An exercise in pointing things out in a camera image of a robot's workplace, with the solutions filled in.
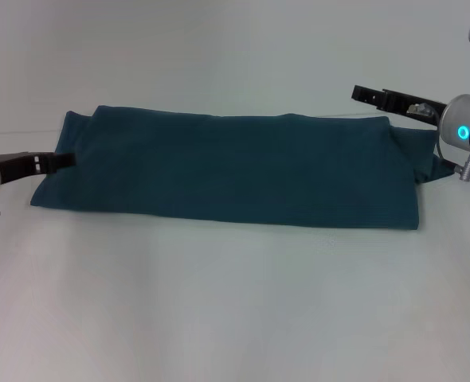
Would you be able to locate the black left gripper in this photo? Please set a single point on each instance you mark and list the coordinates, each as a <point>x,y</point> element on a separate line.
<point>18,167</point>

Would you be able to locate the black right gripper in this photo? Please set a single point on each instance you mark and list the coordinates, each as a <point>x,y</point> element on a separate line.
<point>426,105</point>

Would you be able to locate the teal FREE print t-shirt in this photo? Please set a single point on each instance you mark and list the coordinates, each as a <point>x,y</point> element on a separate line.
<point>239,171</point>

